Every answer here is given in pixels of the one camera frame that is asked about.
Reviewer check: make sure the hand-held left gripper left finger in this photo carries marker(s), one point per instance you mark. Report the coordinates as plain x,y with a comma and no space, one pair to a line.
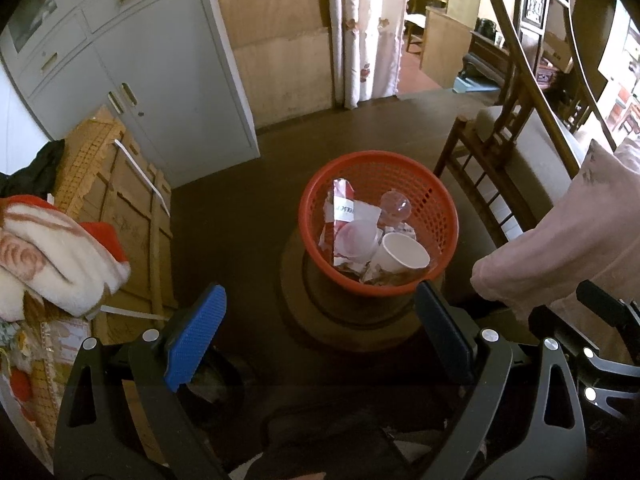
195,335

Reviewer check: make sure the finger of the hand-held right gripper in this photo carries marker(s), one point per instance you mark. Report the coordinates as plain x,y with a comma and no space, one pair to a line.
610,382
605,305

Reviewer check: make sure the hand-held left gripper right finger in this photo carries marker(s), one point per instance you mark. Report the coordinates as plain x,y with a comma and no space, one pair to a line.
442,332

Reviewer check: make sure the white tissue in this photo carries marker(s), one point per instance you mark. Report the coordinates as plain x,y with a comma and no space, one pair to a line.
400,255

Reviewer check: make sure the clear plastic cup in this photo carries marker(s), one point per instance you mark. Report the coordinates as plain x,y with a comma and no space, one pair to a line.
395,206

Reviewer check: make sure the orange plastic mesh basket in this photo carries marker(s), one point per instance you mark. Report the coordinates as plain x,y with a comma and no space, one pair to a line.
435,195

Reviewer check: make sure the red and white carton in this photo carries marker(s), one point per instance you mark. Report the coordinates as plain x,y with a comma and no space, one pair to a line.
342,200

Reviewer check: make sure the pink floral tablecloth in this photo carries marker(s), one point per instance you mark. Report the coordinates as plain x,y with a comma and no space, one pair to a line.
560,245

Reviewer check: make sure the round brown stool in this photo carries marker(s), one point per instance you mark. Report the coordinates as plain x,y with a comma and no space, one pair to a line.
350,320

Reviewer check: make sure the large cardboard box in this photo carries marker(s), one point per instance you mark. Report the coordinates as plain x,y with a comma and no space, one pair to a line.
125,210

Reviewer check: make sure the white and red blanket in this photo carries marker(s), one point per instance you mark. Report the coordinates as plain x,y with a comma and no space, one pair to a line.
50,260

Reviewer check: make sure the curved-back wooden chair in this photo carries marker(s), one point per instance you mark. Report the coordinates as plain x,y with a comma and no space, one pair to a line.
475,170

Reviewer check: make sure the beige seat cushion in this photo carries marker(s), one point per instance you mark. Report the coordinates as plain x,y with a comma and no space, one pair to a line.
540,145

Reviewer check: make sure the dark cloth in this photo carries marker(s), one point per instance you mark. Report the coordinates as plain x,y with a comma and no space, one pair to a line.
30,175

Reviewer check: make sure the grey metal cabinet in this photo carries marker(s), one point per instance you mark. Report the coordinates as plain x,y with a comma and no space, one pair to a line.
165,85

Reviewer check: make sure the small cardboard box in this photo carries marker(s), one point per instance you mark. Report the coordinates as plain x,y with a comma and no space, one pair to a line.
557,52

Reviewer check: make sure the dark wooden side table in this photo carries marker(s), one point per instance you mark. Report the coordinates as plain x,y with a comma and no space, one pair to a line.
480,60

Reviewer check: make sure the light wooden wardrobe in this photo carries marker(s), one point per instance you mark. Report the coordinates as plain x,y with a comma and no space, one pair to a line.
445,55

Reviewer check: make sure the dark kettle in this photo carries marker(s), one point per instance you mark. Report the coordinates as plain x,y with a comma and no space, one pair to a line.
483,26

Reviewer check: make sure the white floral curtain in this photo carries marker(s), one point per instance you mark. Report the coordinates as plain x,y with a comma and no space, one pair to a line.
370,35

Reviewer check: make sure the light wooden chair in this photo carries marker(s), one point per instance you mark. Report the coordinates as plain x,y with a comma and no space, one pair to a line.
420,20

